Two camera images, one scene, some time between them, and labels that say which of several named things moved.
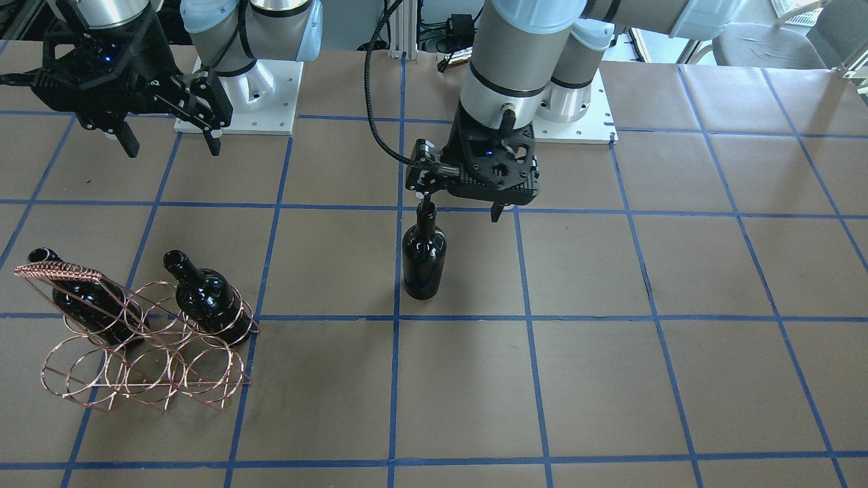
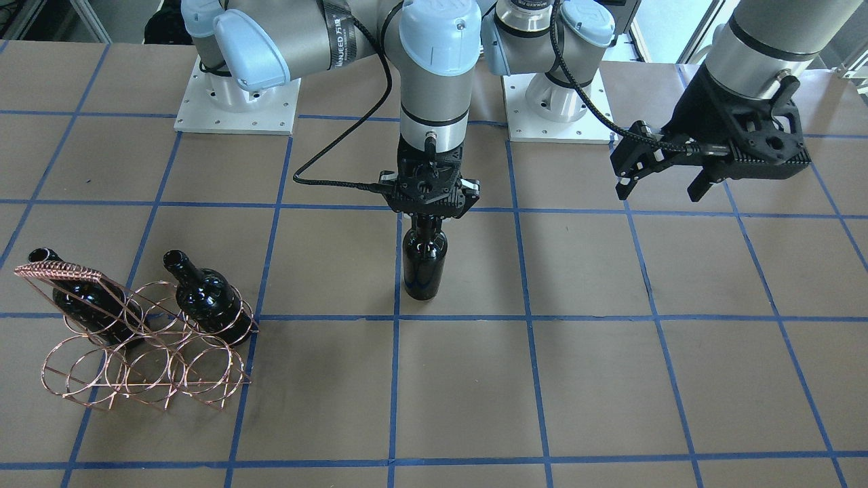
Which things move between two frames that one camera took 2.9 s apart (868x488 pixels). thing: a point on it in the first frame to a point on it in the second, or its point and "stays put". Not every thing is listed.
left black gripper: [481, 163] to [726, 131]
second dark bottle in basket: [97, 307] stays put
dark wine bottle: [424, 255] stays put
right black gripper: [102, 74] to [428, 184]
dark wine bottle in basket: [207, 297] stays put
